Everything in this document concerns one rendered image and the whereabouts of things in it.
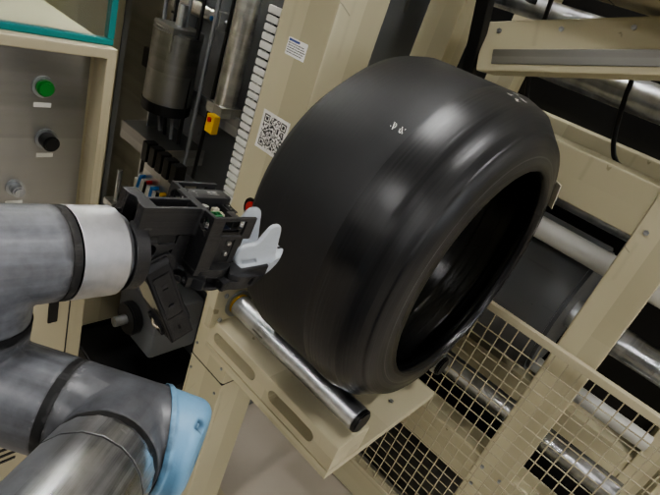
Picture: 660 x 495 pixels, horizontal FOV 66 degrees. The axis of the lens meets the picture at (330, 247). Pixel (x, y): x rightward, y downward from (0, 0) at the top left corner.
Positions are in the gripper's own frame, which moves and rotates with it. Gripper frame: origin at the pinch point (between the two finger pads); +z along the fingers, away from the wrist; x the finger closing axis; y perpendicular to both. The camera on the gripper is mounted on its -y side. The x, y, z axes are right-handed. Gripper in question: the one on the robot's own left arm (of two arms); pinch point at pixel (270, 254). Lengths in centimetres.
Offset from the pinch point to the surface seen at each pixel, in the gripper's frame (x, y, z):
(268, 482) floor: 21, -113, 77
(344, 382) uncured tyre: -8.6, -18.6, 17.8
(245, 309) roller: 18.9, -26.9, 24.1
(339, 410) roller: -7.9, -27.4, 23.6
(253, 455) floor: 33, -113, 80
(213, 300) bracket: 23.5, -27.1, 19.8
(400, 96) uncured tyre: 4.4, 21.3, 17.9
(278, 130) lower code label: 31.0, 5.5, 27.3
